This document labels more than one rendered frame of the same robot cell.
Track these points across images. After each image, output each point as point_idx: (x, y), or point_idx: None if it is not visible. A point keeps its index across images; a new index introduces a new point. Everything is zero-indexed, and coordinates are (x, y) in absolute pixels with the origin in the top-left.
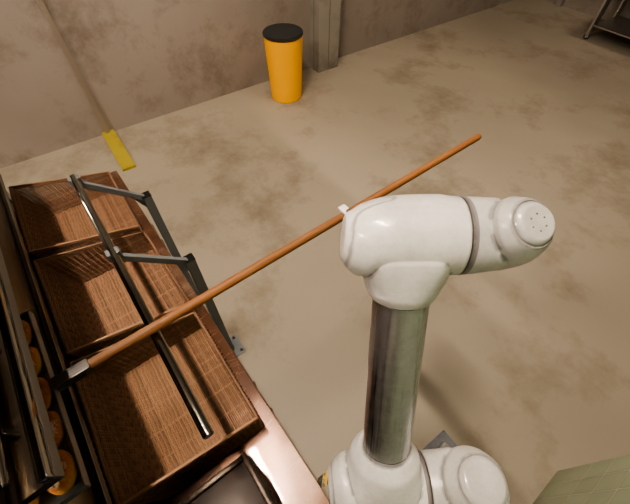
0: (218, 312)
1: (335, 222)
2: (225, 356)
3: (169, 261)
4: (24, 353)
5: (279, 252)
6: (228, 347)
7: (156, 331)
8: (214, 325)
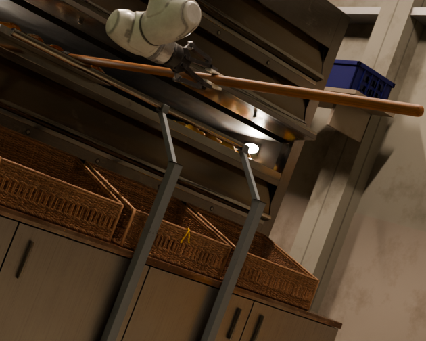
0: (130, 277)
1: (200, 73)
2: (69, 229)
3: (168, 148)
4: (77, 3)
5: (159, 66)
6: (80, 233)
7: (90, 59)
8: (109, 243)
